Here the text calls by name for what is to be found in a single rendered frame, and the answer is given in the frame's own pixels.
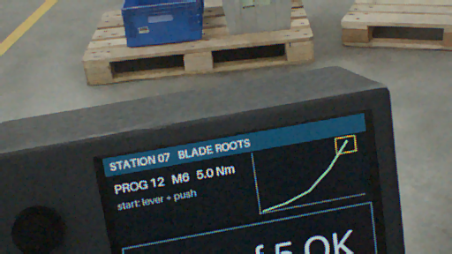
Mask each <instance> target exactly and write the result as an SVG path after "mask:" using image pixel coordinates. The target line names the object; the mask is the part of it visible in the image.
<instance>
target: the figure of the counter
mask: <svg viewBox="0 0 452 254"><path fill-rule="evenodd" d="M119 249H120V253H121V254H205V252H204V248H203V243H202V239H201V234H200V232H196V233H192V234H189V235H181V236H173V237H169V238H165V239H161V240H157V241H149V242H145V243H137V244H130V245H125V246H122V247H119Z"/></svg>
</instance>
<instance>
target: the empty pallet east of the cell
mask: <svg viewBox="0 0 452 254"><path fill-rule="evenodd" d="M376 26H415V27H437V28H444V33H443V41H432V40H403V39H376V38H373V37H372V32H373V30H375V28H376ZM341 28H342V29H343V30H342V44H343V45H345V46H352V47H366V48H394V49H441V50H452V0H356V2H355V3H354V4H353V5H352V7H351V8H350V9H349V12H347V13H346V15H345V16H344V17H343V19H342V21H341Z"/></svg>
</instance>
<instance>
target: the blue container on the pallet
mask: <svg viewBox="0 0 452 254"><path fill-rule="evenodd" d="M120 10H121V13H122V17H123V20H124V23H123V24H124V30H125V35H126V37H125V38H126V42H127V47H128V48H137V47H145V46H151V45H159V44H165V43H172V42H187V41H199V40H200V39H201V38H202V30H203V20H204V0H124V1H123V3H122V5H121V8H120Z"/></svg>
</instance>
